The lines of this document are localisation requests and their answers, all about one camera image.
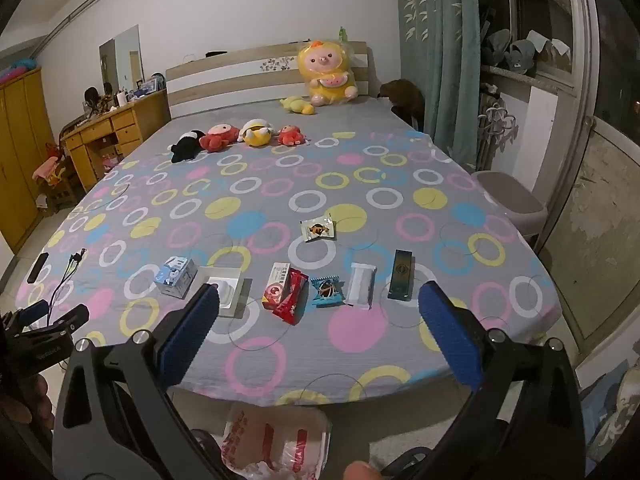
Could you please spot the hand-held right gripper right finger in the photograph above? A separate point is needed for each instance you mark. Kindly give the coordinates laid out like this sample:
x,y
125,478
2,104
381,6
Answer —
x,y
450,340

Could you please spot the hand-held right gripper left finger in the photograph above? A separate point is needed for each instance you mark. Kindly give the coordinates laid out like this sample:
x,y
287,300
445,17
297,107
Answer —
x,y
192,330

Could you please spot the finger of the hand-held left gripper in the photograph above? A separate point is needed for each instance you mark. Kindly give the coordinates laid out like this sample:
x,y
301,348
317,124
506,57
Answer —
x,y
70,322
36,309

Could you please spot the white square box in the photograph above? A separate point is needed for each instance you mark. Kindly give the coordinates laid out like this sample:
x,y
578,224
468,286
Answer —
x,y
227,292

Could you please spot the blue white small box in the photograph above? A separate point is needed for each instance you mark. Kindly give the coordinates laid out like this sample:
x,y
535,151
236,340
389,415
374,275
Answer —
x,y
175,275

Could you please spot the dark green box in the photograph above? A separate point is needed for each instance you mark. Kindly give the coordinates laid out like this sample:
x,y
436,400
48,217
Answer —
x,y
402,275

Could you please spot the white red medicine box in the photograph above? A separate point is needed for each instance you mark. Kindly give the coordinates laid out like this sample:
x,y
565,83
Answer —
x,y
274,287

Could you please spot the red snack packet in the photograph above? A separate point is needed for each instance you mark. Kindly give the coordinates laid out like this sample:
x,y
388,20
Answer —
x,y
291,299

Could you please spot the white plain packet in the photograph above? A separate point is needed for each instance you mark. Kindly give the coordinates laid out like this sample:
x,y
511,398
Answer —
x,y
361,285

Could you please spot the blue snack packet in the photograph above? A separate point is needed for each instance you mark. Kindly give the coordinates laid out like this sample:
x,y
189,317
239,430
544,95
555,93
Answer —
x,y
326,291

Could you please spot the white red plastic bag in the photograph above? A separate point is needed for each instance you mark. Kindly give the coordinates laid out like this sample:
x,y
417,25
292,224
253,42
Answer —
x,y
275,440

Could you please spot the white orange snack packet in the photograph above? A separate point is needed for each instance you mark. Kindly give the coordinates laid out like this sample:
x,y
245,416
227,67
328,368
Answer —
x,y
317,230

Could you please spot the person's left hand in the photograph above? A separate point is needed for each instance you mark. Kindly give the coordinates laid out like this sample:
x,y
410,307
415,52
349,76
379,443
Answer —
x,y
30,402

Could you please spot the person's right hand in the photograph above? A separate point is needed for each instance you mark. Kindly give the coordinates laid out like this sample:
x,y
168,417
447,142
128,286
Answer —
x,y
361,471

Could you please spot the black remote control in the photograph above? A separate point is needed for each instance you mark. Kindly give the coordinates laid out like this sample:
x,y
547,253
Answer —
x,y
37,266

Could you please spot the chair with pink clothes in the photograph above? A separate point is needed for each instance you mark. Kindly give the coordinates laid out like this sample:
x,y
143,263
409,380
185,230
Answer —
x,y
50,177

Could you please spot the yellow wooden wardrobe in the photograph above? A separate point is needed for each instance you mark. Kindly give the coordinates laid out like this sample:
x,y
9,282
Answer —
x,y
20,150

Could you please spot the black white plush toy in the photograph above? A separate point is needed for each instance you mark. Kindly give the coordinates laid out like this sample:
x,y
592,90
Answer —
x,y
186,145

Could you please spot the circle-print bed sheet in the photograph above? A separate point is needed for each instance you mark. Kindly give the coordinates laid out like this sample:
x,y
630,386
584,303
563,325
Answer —
x,y
320,185

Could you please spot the wooden desk with drawers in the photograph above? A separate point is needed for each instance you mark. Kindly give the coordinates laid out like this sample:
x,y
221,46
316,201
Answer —
x,y
117,127

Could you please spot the yellow white plush toy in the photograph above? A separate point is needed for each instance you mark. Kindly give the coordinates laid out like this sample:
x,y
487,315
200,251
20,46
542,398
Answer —
x,y
256,132

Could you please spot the bunch of clothes hangers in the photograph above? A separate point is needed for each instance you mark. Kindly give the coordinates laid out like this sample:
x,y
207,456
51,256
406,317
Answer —
x,y
492,127

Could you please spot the small pink red plush toy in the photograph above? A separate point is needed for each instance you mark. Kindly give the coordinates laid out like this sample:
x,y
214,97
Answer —
x,y
290,135

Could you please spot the small yellow plush toy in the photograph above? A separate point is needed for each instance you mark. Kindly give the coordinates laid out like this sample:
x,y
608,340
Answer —
x,y
297,105

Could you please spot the wooden white bed headboard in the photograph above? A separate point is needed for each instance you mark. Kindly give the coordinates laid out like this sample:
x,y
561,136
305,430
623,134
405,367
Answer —
x,y
250,77

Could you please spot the black item on headboard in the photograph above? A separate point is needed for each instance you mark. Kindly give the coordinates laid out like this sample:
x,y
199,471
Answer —
x,y
216,53

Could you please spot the green curtain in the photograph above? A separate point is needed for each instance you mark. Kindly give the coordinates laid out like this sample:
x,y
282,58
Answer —
x,y
440,55

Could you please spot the large yellow pig plush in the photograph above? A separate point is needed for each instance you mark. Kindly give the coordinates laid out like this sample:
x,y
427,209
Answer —
x,y
327,72

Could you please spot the grey slipper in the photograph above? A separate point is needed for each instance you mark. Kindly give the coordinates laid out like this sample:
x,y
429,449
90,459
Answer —
x,y
497,45
522,55

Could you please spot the green bottle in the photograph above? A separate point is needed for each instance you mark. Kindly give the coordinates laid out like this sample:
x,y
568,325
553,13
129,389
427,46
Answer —
x,y
342,33

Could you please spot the wall mirror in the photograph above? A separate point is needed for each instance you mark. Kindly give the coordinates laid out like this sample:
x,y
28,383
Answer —
x,y
120,62

